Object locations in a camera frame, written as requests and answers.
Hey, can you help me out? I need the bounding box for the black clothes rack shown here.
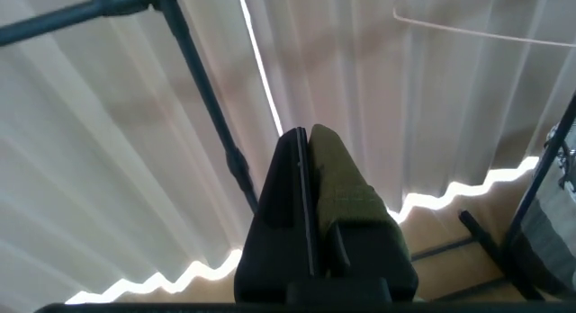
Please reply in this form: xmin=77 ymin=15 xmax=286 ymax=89
xmin=0 ymin=0 xmax=576 ymax=303

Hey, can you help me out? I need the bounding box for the green printed t-shirt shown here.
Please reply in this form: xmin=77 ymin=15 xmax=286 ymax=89
xmin=308 ymin=123 xmax=413 ymax=260

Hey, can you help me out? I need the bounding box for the pink clothes hanger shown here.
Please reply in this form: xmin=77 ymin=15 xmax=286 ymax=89
xmin=392 ymin=0 xmax=576 ymax=49

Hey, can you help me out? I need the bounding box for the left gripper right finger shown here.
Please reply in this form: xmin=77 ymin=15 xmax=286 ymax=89
xmin=321 ymin=222 xmax=419 ymax=302

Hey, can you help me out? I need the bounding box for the white laundry basket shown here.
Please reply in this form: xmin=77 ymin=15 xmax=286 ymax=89
xmin=519 ymin=123 xmax=576 ymax=299

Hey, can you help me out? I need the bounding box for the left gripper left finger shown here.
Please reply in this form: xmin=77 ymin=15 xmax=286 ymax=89
xmin=233 ymin=127 xmax=319 ymax=303

